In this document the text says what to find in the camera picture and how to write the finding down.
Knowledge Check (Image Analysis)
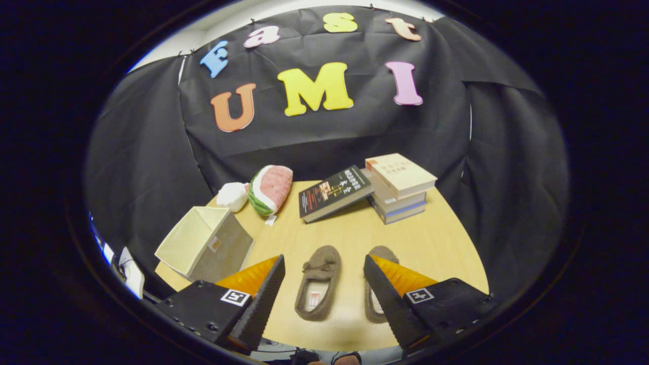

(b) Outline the black backdrop cloth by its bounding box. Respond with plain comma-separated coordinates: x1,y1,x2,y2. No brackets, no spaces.
84,5,571,300

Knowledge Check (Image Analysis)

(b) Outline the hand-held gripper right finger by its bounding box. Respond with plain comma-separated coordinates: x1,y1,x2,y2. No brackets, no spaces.
363,254,498,355

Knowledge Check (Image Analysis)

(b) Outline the blue-edged book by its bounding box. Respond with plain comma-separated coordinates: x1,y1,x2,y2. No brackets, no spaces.
369,195,427,225

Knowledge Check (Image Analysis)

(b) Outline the brown slipper shoe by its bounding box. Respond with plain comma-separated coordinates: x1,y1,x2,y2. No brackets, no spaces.
294,245,342,321
364,245,401,324

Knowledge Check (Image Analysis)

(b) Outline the beige book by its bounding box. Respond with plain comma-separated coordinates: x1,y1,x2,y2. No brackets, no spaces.
365,153,438,200

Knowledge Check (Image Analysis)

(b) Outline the watermelon slice plush toy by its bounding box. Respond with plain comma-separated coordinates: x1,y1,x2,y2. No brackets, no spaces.
247,165,294,226

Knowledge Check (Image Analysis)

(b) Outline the white plush toy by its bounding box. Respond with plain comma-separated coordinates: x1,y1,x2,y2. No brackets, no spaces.
217,182,250,213

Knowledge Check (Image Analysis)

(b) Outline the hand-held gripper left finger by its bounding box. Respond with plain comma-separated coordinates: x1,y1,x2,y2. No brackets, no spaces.
155,254,285,354

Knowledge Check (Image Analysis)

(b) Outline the black paperback book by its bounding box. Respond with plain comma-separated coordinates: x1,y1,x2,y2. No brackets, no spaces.
299,165,375,224

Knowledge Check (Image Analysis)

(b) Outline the grey fabric storage box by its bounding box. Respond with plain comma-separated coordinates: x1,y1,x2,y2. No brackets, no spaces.
155,205,254,283

